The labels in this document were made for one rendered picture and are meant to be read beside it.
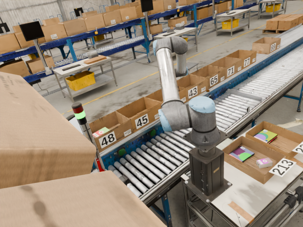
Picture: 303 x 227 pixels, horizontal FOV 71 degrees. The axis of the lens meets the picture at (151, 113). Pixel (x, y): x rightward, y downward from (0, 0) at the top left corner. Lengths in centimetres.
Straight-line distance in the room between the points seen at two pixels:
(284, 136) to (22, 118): 218
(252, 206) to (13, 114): 159
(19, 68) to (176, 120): 509
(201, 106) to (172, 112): 17
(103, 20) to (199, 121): 587
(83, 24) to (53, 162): 647
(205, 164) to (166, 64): 72
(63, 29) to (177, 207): 525
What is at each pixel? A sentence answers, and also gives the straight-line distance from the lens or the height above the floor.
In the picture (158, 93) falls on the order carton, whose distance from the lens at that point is 260.
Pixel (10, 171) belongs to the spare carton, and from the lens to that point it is 19.
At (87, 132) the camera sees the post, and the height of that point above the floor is 150.
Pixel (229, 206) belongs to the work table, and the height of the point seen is 75.
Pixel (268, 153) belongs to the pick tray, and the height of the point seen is 80.
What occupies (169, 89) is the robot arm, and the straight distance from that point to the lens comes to 139.
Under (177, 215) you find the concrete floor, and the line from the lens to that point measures 254.
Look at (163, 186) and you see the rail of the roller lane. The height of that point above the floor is 71.
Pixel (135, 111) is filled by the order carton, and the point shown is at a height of 93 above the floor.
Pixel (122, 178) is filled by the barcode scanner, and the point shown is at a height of 109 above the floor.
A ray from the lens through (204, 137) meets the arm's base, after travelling 137.
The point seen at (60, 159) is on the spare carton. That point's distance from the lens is 20.
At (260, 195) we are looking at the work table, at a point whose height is 75.
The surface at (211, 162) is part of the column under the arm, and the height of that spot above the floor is 106.
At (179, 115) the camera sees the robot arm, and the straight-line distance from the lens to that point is 128.
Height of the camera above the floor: 210
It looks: 30 degrees down
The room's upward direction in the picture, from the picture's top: 11 degrees counter-clockwise
